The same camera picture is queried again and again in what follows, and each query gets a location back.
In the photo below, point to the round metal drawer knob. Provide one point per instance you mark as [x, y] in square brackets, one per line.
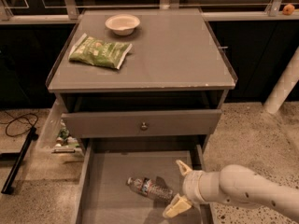
[144, 126]

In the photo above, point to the grey drawer cabinet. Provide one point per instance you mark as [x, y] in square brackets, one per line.
[175, 63]

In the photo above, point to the green chip bag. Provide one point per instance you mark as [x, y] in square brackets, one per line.
[93, 51]

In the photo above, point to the clear plastic storage bin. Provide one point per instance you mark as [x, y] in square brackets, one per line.
[55, 137]

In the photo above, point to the clear plastic water bottle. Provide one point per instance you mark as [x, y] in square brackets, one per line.
[150, 189]

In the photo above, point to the black metal floor bar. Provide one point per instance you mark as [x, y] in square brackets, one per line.
[32, 135]

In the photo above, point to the grey open middle drawer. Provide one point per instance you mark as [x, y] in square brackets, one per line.
[105, 198]

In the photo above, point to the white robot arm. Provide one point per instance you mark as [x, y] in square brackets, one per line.
[233, 185]

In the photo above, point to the metal railing frame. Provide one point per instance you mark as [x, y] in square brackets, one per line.
[69, 11]

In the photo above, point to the white pole leg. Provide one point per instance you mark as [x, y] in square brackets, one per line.
[284, 86]

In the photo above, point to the grey top drawer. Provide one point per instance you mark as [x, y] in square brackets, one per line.
[127, 124]

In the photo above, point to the white paper bowl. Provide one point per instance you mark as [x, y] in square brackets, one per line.
[122, 24]

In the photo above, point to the small orange object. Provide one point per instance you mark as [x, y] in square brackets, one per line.
[288, 9]

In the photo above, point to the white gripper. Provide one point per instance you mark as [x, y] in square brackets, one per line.
[191, 187]

